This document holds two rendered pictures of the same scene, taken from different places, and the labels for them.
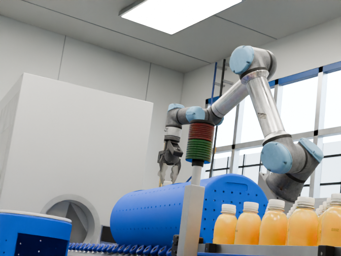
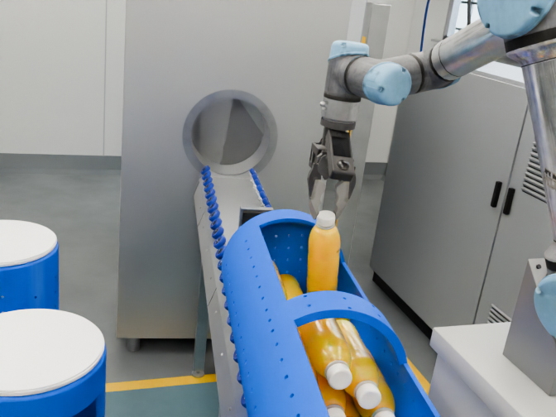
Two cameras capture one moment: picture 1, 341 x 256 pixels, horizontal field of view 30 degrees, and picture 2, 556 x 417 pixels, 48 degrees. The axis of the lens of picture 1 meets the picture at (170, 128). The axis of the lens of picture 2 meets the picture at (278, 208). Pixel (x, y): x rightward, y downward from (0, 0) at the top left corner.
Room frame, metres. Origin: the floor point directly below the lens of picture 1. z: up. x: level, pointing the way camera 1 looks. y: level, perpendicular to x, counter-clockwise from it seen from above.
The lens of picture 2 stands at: (1.55, -0.13, 1.71)
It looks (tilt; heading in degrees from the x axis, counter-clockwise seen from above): 20 degrees down; 10
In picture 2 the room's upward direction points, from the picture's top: 7 degrees clockwise
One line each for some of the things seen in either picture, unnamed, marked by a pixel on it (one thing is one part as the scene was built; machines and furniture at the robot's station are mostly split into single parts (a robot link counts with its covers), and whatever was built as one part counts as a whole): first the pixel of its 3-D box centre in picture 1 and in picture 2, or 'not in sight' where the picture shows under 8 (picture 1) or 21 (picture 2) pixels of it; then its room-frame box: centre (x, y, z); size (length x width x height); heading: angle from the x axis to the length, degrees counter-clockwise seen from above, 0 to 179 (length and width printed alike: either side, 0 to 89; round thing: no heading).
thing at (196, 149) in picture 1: (199, 151); not in sight; (1.53, -0.08, 1.18); 0.06 x 0.06 x 0.05
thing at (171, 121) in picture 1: (175, 117); (347, 70); (2.79, -0.02, 1.57); 0.09 x 0.08 x 0.11; 42
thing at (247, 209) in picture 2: (108, 241); (254, 232); (3.25, 0.23, 1.00); 0.10 x 0.04 x 0.15; 112
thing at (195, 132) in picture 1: (201, 133); not in sight; (1.53, -0.08, 1.23); 0.06 x 0.06 x 0.04
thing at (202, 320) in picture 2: not in sight; (203, 314); (3.88, 0.56, 0.31); 0.06 x 0.06 x 0.63; 22
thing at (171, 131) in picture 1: (172, 133); (338, 109); (2.79, -0.01, 1.49); 0.08 x 0.08 x 0.05
